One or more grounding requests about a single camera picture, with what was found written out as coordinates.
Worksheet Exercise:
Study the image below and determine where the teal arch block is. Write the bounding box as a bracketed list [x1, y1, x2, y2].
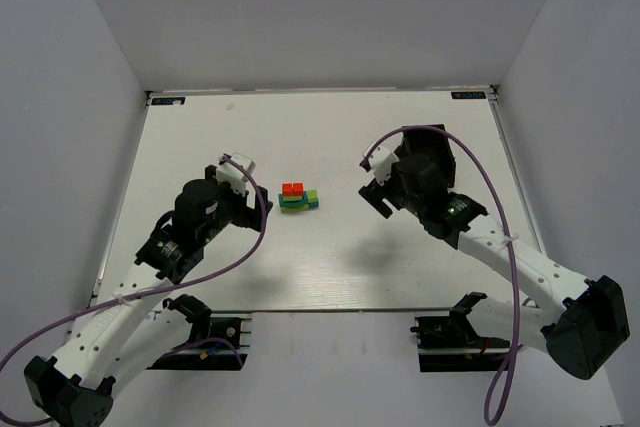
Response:
[278, 194, 309, 207]

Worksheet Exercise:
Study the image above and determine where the red cube block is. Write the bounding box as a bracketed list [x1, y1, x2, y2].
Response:
[282, 183, 294, 197]
[292, 183, 305, 196]

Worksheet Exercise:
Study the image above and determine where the lime green arch block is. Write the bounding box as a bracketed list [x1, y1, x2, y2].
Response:
[280, 205, 311, 214]

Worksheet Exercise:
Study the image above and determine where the black plastic bin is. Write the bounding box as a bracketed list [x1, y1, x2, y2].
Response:
[401, 124, 456, 189]

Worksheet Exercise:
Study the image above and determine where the lime green small cube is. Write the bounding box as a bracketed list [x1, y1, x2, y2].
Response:
[307, 190, 319, 202]

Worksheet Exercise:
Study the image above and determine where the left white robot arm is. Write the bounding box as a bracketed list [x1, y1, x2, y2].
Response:
[24, 154, 273, 426]

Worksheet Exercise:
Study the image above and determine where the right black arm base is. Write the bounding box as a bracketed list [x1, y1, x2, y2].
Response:
[410, 292, 510, 373]

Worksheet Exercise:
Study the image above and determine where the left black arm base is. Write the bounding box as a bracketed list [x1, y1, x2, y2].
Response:
[149, 294, 251, 372]

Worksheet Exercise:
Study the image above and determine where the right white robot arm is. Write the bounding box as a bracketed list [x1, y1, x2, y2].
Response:
[359, 147, 629, 380]

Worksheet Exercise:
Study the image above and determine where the right blue corner label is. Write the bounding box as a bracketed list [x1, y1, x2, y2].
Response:
[451, 91, 486, 100]

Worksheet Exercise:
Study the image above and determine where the blue corner label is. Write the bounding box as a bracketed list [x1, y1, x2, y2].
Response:
[151, 97, 186, 106]
[451, 91, 486, 100]

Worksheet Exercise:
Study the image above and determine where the left blue corner label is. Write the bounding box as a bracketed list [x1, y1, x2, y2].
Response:
[151, 97, 186, 106]

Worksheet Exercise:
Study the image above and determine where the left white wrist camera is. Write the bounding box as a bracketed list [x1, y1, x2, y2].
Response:
[214, 153, 255, 197]

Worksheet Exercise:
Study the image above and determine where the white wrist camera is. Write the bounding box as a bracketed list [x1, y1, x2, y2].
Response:
[214, 153, 255, 197]
[359, 144, 399, 185]

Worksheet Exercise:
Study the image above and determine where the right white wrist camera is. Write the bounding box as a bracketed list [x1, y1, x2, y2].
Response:
[359, 144, 399, 185]

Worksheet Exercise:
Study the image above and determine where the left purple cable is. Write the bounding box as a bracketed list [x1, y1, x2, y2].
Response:
[0, 154, 268, 423]

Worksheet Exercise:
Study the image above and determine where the purple cable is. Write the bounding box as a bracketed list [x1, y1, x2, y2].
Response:
[0, 154, 268, 423]
[364, 125, 524, 426]

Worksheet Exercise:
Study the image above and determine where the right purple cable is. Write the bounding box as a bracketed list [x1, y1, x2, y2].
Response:
[364, 125, 524, 426]

